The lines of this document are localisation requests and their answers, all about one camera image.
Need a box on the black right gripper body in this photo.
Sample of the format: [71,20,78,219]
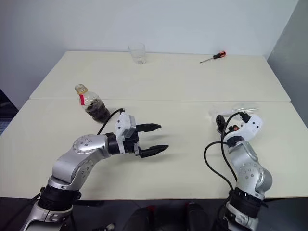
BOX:
[225,121,244,134]

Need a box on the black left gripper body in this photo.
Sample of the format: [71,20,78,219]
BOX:
[123,127,142,157]

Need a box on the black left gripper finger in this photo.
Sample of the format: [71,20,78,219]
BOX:
[136,122,163,133]
[140,144,169,159]

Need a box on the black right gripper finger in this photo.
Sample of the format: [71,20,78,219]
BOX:
[215,114,227,134]

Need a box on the dark soy sauce bottle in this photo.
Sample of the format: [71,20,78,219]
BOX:
[74,83,111,121]

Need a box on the dark rounded shape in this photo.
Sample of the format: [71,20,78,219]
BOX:
[128,204,155,231]
[183,201,210,231]

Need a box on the clear glass tumbler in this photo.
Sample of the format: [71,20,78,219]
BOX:
[128,42,147,65]

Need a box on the dark grey furniture piece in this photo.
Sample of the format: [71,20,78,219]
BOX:
[0,88,19,136]

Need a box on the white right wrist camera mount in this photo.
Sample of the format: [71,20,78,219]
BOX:
[222,114,264,145]

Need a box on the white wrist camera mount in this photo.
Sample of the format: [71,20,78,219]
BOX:
[114,112,137,154]
[222,114,264,145]

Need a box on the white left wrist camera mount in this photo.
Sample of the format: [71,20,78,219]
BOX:
[114,112,137,154]

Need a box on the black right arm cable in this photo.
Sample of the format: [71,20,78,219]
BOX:
[204,112,250,231]

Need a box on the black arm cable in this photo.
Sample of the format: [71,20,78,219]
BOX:
[97,108,126,135]
[204,112,250,231]

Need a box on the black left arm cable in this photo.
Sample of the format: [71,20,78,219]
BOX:
[97,108,126,135]

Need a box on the orange black handled screwdriver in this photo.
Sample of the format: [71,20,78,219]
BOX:
[199,50,228,64]

